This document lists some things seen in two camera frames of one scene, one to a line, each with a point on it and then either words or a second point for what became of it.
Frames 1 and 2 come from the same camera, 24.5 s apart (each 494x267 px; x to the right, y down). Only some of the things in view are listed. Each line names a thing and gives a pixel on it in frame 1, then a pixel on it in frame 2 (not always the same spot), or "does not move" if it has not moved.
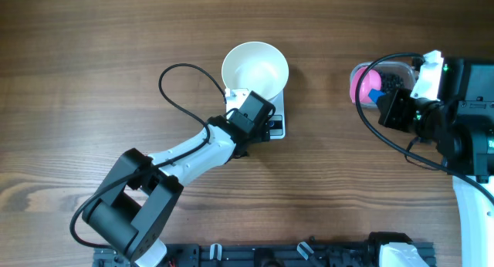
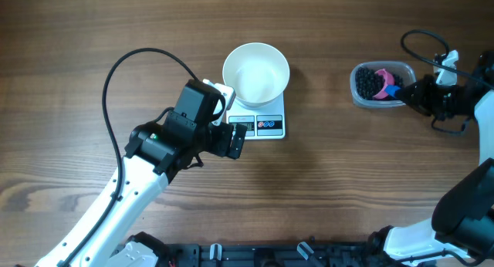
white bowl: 257,66 does not move
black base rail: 341,254 does not move
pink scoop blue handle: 370,86 -> 390,88
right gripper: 390,106 -> 421,88
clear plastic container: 382,78 does not move
